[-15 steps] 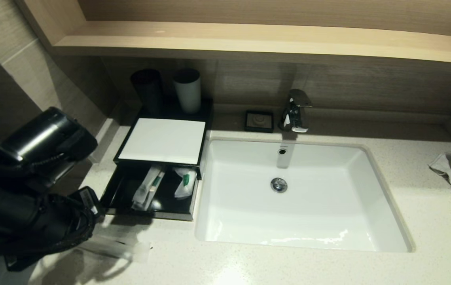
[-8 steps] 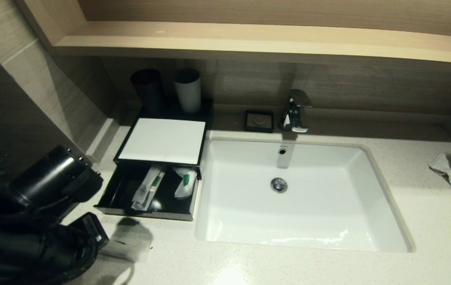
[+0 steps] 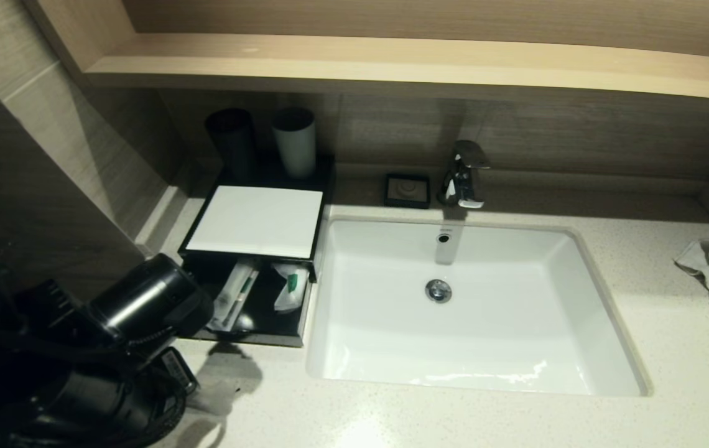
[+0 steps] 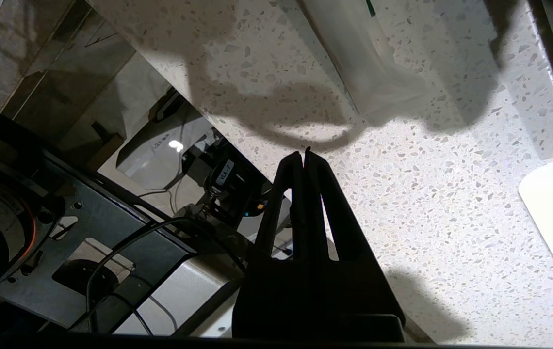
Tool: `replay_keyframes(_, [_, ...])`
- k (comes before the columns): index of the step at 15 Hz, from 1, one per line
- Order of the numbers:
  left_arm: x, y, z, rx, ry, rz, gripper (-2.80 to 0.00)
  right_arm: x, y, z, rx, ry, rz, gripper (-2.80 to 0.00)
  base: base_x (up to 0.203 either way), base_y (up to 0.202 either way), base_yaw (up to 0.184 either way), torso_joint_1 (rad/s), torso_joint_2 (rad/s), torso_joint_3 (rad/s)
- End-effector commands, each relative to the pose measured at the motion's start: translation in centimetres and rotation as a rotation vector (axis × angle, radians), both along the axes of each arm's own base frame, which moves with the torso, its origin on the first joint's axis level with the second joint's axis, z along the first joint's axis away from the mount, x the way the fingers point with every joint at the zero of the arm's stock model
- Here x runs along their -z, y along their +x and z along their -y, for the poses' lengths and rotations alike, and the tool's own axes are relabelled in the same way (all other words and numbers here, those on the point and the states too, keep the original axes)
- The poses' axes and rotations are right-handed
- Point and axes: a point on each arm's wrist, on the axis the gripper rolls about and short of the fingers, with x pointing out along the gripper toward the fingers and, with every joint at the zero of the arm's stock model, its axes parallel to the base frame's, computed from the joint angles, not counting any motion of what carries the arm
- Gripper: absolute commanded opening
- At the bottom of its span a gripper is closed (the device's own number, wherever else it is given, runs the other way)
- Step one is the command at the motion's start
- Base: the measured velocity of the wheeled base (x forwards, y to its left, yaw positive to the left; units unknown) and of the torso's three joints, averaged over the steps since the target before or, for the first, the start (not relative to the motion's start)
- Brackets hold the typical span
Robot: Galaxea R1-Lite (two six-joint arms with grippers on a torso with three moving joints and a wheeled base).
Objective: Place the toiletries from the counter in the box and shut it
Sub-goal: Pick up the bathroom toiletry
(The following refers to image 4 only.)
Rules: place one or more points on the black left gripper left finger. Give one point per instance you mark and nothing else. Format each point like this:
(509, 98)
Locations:
(267, 300)

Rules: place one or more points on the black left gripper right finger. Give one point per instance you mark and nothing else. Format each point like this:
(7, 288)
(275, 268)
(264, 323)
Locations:
(354, 300)

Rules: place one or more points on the grey metal chassis plate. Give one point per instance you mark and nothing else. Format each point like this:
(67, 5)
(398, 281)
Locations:
(111, 228)

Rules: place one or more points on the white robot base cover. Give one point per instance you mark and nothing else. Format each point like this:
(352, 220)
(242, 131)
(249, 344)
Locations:
(184, 291)

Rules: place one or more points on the long clear toothbrush packet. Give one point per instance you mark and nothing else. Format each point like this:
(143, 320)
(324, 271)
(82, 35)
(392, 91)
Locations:
(368, 63)

